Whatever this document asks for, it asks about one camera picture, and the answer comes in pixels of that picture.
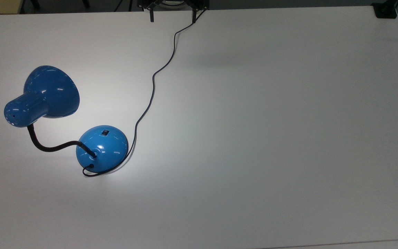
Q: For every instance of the blue gooseneck desk lamp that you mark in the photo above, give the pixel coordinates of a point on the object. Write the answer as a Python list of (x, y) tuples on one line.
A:
[(102, 148)]

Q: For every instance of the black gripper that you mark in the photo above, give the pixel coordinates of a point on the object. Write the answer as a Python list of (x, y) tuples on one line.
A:
[(199, 4)]

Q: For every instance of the black chair leg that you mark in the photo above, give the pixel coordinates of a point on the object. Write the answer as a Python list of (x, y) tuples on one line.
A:
[(86, 3), (35, 3)]

